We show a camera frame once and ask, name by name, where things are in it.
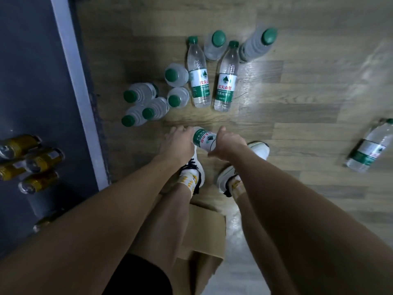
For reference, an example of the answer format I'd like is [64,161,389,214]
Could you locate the person's left leg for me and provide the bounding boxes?
[129,184,192,274]

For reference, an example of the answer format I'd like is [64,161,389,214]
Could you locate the person's white left shoe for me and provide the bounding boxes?
[179,145,206,195]

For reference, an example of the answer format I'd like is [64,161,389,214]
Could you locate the person's right forearm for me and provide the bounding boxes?
[233,147,393,295]

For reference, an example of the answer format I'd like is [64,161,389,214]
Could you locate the brown cardboard box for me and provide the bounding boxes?
[159,193,227,295]

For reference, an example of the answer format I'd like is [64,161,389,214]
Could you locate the person's white shoe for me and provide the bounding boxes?
[216,141,271,197]
[179,145,206,195]

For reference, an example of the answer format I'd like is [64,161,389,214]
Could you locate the person's right hand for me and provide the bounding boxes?
[208,125,248,162]

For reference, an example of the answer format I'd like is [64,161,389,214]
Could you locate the water bottles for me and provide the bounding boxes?
[121,27,278,128]

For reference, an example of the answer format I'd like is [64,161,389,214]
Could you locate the person's left hand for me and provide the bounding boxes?
[158,125,196,165]

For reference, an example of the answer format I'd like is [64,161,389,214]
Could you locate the person's white right shoe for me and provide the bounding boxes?
[216,141,271,197]

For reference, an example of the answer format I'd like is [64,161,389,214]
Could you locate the person's leg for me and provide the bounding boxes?
[236,193,298,295]
[129,184,192,274]

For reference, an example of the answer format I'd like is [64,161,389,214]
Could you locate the person's black shorts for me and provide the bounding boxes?
[103,254,173,295]

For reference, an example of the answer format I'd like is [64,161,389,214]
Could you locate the person's yellow patterned sock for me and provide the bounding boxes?
[228,176,246,199]
[178,172,200,197]

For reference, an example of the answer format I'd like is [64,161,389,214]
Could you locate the group of small gold cans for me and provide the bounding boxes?
[0,134,66,234]

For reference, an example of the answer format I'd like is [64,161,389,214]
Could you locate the person's yellow patterned right sock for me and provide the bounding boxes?
[228,176,246,199]

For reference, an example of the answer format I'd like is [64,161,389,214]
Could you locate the dark grey metal shelf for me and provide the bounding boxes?
[0,0,110,259]

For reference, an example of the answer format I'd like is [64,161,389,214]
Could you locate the person's left forearm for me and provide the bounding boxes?
[0,156,185,295]

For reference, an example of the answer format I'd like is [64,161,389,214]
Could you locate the person's right leg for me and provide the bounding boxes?
[236,193,298,295]

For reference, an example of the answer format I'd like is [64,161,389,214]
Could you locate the person's yellow patterned left sock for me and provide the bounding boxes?
[178,172,200,197]

